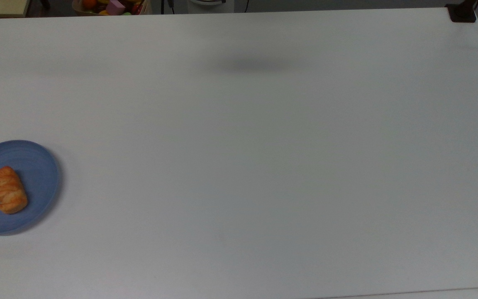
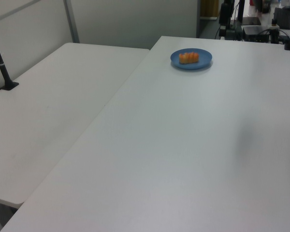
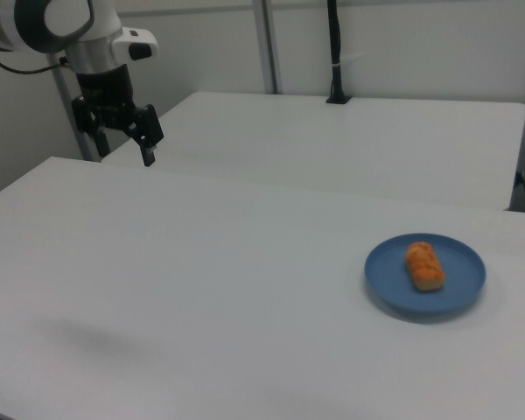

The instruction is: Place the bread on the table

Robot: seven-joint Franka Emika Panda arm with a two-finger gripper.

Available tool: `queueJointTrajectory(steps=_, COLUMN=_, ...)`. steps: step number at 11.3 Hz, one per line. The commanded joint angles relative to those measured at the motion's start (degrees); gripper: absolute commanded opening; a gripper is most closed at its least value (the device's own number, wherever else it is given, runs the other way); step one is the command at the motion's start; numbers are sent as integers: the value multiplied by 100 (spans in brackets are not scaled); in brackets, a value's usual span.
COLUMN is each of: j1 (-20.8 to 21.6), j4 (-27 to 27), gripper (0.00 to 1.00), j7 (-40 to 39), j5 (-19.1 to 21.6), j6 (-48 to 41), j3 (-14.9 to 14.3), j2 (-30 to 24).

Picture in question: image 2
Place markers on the orange glazed bread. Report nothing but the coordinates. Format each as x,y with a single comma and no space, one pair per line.
188,58

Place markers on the blue round plate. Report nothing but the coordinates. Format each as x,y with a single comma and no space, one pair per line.
204,61

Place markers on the white side table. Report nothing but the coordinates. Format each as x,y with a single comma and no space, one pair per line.
50,108

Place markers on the brown wooden cabinet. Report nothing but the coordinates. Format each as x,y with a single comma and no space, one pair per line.
209,8

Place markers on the silver and black device box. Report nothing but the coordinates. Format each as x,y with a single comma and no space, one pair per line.
256,33

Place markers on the thin black upright pole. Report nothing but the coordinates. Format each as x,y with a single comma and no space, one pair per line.
240,10

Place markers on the black fabric bag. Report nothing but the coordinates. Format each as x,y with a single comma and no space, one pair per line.
283,17

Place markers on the black camera on mount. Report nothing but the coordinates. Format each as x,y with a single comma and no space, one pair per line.
225,13

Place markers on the black camera stand pole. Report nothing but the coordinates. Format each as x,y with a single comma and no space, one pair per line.
3,71

